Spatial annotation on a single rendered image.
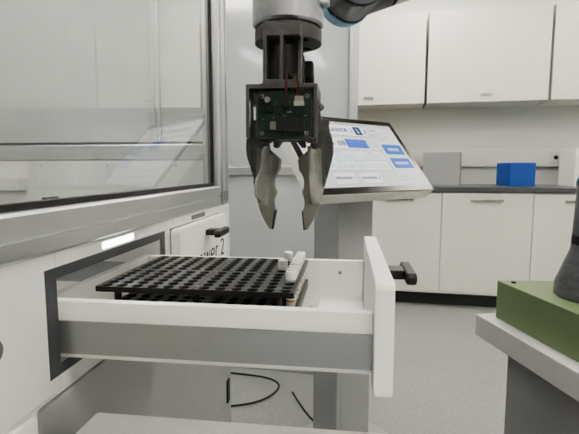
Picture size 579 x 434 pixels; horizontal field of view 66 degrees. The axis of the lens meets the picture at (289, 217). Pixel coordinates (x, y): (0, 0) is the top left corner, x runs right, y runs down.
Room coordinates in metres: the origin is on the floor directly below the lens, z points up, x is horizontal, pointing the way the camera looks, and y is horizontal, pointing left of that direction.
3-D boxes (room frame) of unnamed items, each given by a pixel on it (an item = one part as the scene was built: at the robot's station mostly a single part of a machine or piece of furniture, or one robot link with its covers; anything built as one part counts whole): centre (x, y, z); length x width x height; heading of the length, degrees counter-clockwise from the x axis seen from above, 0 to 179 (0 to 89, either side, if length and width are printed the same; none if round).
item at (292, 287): (0.55, -0.01, 0.90); 0.18 x 0.02 x 0.01; 173
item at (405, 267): (0.53, -0.13, 0.91); 0.07 x 0.04 x 0.01; 173
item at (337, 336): (0.56, 0.10, 0.86); 0.40 x 0.26 x 0.06; 83
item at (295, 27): (0.49, 0.00, 1.11); 0.09 x 0.08 x 0.12; 173
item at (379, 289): (0.53, -0.10, 0.87); 0.29 x 0.02 x 0.11; 173
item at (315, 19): (0.49, 0.00, 1.19); 0.08 x 0.08 x 0.05
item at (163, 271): (0.56, 0.09, 0.87); 0.22 x 0.18 x 0.06; 83
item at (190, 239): (0.89, 0.17, 0.87); 0.29 x 0.02 x 0.11; 173
